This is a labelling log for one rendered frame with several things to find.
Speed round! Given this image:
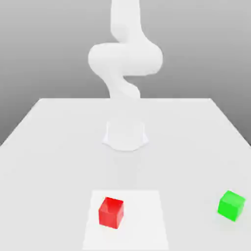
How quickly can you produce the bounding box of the small red cube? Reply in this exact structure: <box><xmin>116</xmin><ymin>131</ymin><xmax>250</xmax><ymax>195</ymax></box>
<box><xmin>98</xmin><ymin>196</ymin><xmax>125</xmax><ymax>229</ymax></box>

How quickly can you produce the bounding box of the small green cube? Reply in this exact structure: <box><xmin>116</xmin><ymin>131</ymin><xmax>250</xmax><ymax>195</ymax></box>
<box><xmin>217</xmin><ymin>190</ymin><xmax>247</xmax><ymax>223</ymax></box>

